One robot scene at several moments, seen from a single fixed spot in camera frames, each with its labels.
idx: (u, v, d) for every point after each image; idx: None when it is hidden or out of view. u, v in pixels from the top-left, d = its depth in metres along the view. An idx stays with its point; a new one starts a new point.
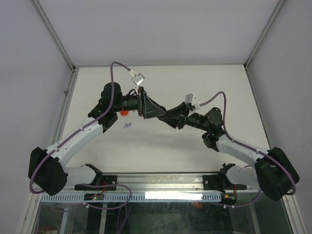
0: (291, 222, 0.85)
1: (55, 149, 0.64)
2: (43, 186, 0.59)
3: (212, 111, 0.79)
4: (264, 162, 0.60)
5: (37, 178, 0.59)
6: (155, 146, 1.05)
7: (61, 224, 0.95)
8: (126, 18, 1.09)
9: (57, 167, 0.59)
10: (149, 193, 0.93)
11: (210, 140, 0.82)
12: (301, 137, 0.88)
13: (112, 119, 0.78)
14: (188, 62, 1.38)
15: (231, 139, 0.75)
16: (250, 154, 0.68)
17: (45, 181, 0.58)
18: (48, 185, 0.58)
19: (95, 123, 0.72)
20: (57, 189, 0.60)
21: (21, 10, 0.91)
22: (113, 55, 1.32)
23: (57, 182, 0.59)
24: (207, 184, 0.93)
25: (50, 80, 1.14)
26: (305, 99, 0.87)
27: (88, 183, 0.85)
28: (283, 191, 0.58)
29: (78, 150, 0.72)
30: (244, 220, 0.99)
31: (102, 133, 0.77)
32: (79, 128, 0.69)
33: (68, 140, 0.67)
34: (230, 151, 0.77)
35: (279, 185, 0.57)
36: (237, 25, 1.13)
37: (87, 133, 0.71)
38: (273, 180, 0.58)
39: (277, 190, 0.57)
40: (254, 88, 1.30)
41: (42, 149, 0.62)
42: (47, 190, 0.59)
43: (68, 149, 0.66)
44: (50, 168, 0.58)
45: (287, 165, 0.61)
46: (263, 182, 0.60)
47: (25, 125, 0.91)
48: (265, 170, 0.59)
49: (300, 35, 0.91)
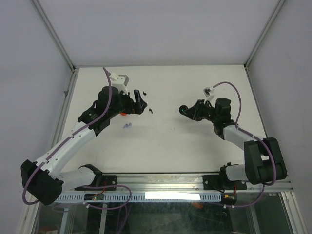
0: (292, 222, 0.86)
1: (44, 162, 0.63)
2: (38, 197, 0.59)
3: (222, 98, 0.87)
4: (254, 144, 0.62)
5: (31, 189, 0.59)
6: (155, 146, 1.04)
7: (61, 224, 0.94)
8: (126, 18, 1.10)
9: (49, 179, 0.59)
10: (149, 193, 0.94)
11: (219, 127, 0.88)
12: (301, 137, 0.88)
13: (103, 122, 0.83)
14: (188, 62, 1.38)
15: (236, 126, 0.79)
16: (246, 137, 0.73)
17: (39, 192, 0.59)
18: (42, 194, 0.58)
19: (87, 128, 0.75)
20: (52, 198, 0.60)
21: (21, 10, 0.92)
22: (113, 56, 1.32)
23: (50, 192, 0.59)
24: (207, 184, 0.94)
25: (50, 80, 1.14)
26: (305, 99, 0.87)
27: (88, 184, 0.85)
28: (263, 177, 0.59)
29: (71, 157, 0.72)
30: (244, 220, 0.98)
31: (95, 137, 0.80)
32: (68, 137, 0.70)
33: (58, 150, 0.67)
34: (233, 137, 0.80)
35: (261, 171, 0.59)
36: (237, 26, 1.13)
37: (78, 140, 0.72)
38: (256, 162, 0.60)
39: (257, 173, 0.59)
40: (254, 88, 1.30)
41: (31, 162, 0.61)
42: (41, 200, 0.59)
43: (57, 160, 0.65)
44: (41, 181, 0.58)
45: (277, 157, 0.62)
46: (247, 162, 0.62)
47: (25, 125, 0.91)
48: (252, 150, 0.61)
49: (300, 35, 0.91)
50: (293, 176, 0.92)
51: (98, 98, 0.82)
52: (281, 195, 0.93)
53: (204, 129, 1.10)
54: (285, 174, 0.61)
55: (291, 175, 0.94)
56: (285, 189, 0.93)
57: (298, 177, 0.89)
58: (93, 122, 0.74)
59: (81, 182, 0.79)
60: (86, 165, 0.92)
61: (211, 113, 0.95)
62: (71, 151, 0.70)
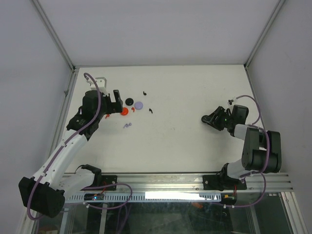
0: (292, 222, 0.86)
1: (42, 175, 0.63)
2: (42, 211, 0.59)
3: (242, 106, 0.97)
4: (256, 130, 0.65)
5: (34, 206, 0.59)
6: (155, 146, 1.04)
7: (61, 224, 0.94)
8: (126, 18, 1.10)
9: (51, 191, 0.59)
10: (149, 193, 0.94)
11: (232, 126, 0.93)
12: (301, 137, 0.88)
13: (93, 126, 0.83)
14: (188, 62, 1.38)
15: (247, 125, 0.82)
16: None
17: (41, 208, 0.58)
18: (45, 210, 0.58)
19: (78, 136, 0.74)
20: (56, 209, 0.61)
21: (21, 10, 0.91)
22: (113, 55, 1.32)
23: (55, 204, 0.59)
24: (206, 184, 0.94)
25: (49, 80, 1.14)
26: (305, 100, 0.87)
27: (88, 185, 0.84)
28: (255, 161, 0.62)
29: (68, 164, 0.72)
30: (244, 221, 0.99)
31: (87, 141, 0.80)
32: (61, 146, 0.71)
33: (53, 161, 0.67)
34: (242, 135, 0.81)
35: (254, 156, 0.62)
36: (237, 26, 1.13)
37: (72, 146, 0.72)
38: (252, 146, 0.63)
39: (250, 155, 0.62)
40: (254, 88, 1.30)
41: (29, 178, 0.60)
42: (46, 214, 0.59)
43: (55, 171, 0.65)
44: (43, 195, 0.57)
45: (276, 148, 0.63)
46: (245, 145, 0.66)
47: (25, 125, 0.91)
48: (251, 133, 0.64)
49: (300, 35, 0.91)
50: (293, 176, 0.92)
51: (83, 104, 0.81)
52: (281, 196, 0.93)
53: (204, 129, 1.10)
54: (279, 168, 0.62)
55: (291, 175, 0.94)
56: (285, 189, 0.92)
57: (298, 177, 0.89)
58: (83, 128, 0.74)
59: (83, 184, 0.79)
60: (84, 165, 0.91)
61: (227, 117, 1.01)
62: (67, 159, 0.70)
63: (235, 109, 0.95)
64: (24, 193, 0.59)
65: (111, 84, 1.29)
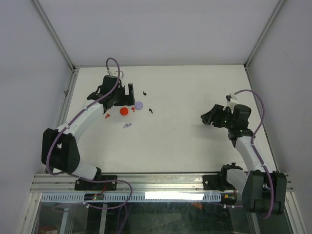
0: (292, 222, 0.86)
1: (66, 127, 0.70)
2: (61, 164, 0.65)
3: (243, 106, 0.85)
4: (261, 176, 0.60)
5: (53, 157, 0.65)
6: (155, 146, 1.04)
7: (61, 225, 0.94)
8: (126, 18, 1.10)
9: (73, 145, 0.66)
10: (149, 193, 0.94)
11: (234, 132, 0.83)
12: (302, 136, 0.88)
13: (109, 102, 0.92)
14: (188, 61, 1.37)
15: (250, 143, 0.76)
16: (255, 163, 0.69)
17: (61, 159, 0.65)
18: (65, 161, 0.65)
19: (97, 104, 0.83)
20: (71, 166, 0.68)
21: (21, 9, 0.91)
22: (113, 55, 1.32)
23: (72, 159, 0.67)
24: (207, 184, 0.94)
25: (50, 80, 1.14)
26: (305, 99, 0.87)
27: (90, 179, 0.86)
28: (257, 208, 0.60)
29: (85, 128, 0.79)
30: (244, 221, 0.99)
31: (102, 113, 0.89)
32: (83, 108, 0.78)
33: (76, 119, 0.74)
34: (243, 152, 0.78)
35: (256, 203, 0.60)
36: (237, 25, 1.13)
37: (91, 112, 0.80)
38: (256, 194, 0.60)
39: (252, 203, 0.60)
40: (254, 88, 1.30)
41: (53, 129, 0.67)
42: (63, 167, 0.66)
43: (77, 126, 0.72)
44: (66, 147, 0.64)
45: (279, 196, 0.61)
46: (247, 190, 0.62)
47: (25, 125, 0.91)
48: (255, 182, 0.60)
49: (300, 36, 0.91)
50: (293, 176, 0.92)
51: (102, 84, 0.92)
52: None
53: (204, 129, 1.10)
54: (281, 209, 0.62)
55: (291, 175, 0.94)
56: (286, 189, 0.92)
57: (298, 176, 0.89)
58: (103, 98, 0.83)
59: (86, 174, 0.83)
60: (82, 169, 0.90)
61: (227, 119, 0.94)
62: (86, 123, 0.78)
63: (236, 112, 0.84)
64: (47, 141, 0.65)
65: None
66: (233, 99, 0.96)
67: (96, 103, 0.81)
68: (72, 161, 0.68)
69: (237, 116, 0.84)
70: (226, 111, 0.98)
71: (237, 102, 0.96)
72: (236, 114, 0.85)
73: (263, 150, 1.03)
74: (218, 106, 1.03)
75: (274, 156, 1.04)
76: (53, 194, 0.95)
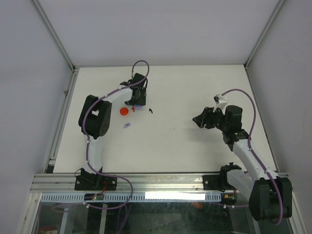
0: (291, 222, 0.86)
1: (105, 96, 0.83)
2: (93, 126, 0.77)
3: (234, 107, 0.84)
4: (266, 185, 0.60)
5: (89, 119, 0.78)
6: (154, 146, 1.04)
7: (61, 225, 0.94)
8: (126, 18, 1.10)
9: (107, 111, 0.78)
10: (149, 193, 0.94)
11: (229, 136, 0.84)
12: (301, 136, 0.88)
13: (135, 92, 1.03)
14: (188, 61, 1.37)
15: (249, 146, 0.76)
16: (258, 170, 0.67)
17: (94, 123, 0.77)
18: (98, 124, 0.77)
19: (128, 89, 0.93)
20: (101, 131, 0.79)
21: (21, 9, 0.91)
22: (113, 55, 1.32)
23: (104, 124, 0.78)
24: (207, 184, 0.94)
25: (50, 80, 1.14)
26: (305, 99, 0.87)
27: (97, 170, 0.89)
28: (267, 216, 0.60)
29: (116, 104, 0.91)
30: (244, 221, 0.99)
31: (128, 100, 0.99)
32: (118, 88, 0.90)
33: (112, 94, 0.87)
34: (242, 157, 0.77)
35: (265, 211, 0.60)
36: (237, 25, 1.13)
37: (125, 93, 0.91)
38: (263, 203, 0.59)
39: (261, 212, 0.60)
40: (254, 88, 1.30)
41: (94, 97, 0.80)
42: (94, 129, 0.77)
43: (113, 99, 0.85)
44: (102, 111, 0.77)
45: (286, 200, 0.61)
46: (255, 199, 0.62)
47: (25, 125, 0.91)
48: (261, 191, 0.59)
49: (301, 35, 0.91)
50: (293, 176, 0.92)
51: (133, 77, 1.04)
52: None
53: (204, 129, 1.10)
54: (290, 213, 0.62)
55: (291, 175, 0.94)
56: None
57: (298, 176, 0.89)
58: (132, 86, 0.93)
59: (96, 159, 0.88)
60: (81, 168, 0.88)
61: (219, 120, 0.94)
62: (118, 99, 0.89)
63: (229, 114, 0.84)
64: (87, 103, 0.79)
65: (112, 84, 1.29)
66: (222, 100, 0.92)
67: (127, 87, 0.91)
68: (104, 127, 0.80)
69: (230, 118, 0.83)
70: (218, 111, 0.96)
71: (226, 102, 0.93)
72: (229, 115, 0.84)
73: (263, 150, 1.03)
74: (207, 108, 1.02)
75: (274, 156, 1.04)
76: (53, 194, 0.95)
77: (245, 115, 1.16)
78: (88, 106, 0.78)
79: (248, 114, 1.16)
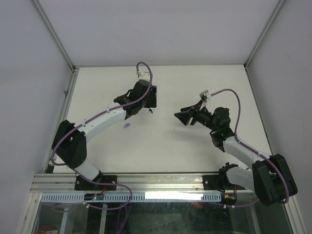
0: (292, 222, 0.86)
1: (82, 124, 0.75)
2: (66, 158, 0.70)
3: (221, 109, 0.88)
4: (263, 165, 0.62)
5: (62, 150, 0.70)
6: (154, 146, 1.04)
7: (61, 225, 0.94)
8: (126, 18, 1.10)
9: (81, 143, 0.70)
10: (149, 193, 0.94)
11: (218, 140, 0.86)
12: (302, 136, 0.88)
13: (135, 109, 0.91)
14: (188, 61, 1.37)
15: (237, 140, 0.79)
16: (252, 156, 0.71)
17: (67, 154, 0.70)
18: (69, 156, 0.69)
19: (121, 109, 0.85)
20: (76, 163, 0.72)
21: (21, 9, 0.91)
22: (113, 55, 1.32)
23: (77, 156, 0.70)
24: (207, 184, 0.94)
25: (49, 80, 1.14)
26: (305, 99, 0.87)
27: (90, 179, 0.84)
28: (276, 197, 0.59)
29: (103, 127, 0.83)
30: (244, 221, 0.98)
31: (124, 119, 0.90)
32: (105, 110, 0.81)
33: (94, 119, 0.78)
34: (234, 152, 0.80)
35: (272, 192, 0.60)
36: (237, 25, 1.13)
37: (114, 115, 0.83)
38: (267, 184, 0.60)
39: (269, 194, 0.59)
40: (254, 88, 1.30)
41: (69, 123, 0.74)
42: (67, 161, 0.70)
43: (92, 126, 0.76)
44: (73, 142, 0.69)
45: (286, 175, 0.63)
46: (259, 184, 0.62)
47: (25, 125, 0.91)
48: (261, 172, 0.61)
49: (300, 35, 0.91)
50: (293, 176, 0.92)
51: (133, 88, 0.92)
52: None
53: (203, 129, 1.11)
54: (295, 188, 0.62)
55: None
56: None
57: (298, 176, 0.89)
58: (127, 104, 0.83)
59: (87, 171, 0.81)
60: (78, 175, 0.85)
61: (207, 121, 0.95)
62: (103, 124, 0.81)
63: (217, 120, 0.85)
64: (61, 130, 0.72)
65: (111, 84, 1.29)
66: (208, 98, 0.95)
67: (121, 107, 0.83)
68: (77, 158, 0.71)
69: (218, 123, 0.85)
70: (204, 110, 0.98)
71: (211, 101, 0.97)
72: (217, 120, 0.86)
73: (263, 150, 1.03)
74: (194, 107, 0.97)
75: None
76: (53, 194, 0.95)
77: (246, 115, 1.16)
78: (61, 134, 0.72)
79: (248, 114, 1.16)
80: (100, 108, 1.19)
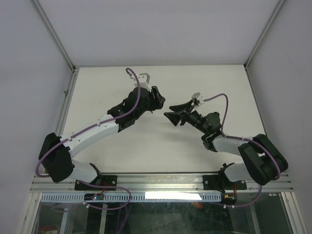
0: (292, 222, 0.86)
1: (68, 138, 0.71)
2: (49, 172, 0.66)
3: (212, 115, 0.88)
4: (248, 146, 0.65)
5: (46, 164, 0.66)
6: (154, 146, 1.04)
7: (61, 225, 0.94)
8: (126, 18, 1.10)
9: (67, 157, 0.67)
10: (149, 193, 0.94)
11: (209, 142, 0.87)
12: (302, 137, 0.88)
13: (129, 121, 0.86)
14: (188, 61, 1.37)
15: (224, 136, 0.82)
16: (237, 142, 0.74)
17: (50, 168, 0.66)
18: (53, 171, 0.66)
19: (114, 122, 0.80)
20: (60, 177, 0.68)
21: (20, 9, 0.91)
22: (113, 55, 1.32)
23: (62, 171, 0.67)
24: (206, 184, 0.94)
25: (49, 80, 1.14)
26: (305, 99, 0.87)
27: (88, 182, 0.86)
28: (269, 174, 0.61)
29: (92, 141, 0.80)
30: (245, 222, 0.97)
31: (116, 132, 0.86)
32: (95, 124, 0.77)
33: (82, 133, 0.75)
34: (225, 147, 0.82)
35: (264, 168, 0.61)
36: (237, 25, 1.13)
37: (104, 128, 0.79)
38: (257, 162, 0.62)
39: (262, 171, 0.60)
40: (254, 88, 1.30)
41: (56, 136, 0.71)
42: (51, 175, 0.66)
43: (79, 141, 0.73)
44: (59, 156, 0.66)
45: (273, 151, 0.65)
46: (250, 165, 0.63)
47: (25, 125, 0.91)
48: (247, 152, 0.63)
49: (300, 35, 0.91)
50: (293, 176, 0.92)
51: (127, 98, 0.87)
52: (281, 195, 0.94)
53: None
54: (284, 161, 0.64)
55: (291, 175, 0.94)
56: (285, 189, 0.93)
57: (298, 176, 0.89)
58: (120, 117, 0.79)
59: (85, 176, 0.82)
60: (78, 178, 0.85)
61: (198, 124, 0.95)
62: (90, 139, 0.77)
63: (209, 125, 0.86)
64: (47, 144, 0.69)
65: (112, 84, 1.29)
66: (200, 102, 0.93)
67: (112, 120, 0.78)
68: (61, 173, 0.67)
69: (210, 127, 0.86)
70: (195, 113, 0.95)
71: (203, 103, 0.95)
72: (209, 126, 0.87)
73: None
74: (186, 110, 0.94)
75: None
76: (53, 194, 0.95)
77: (245, 115, 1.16)
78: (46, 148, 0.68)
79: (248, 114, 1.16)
80: (100, 108, 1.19)
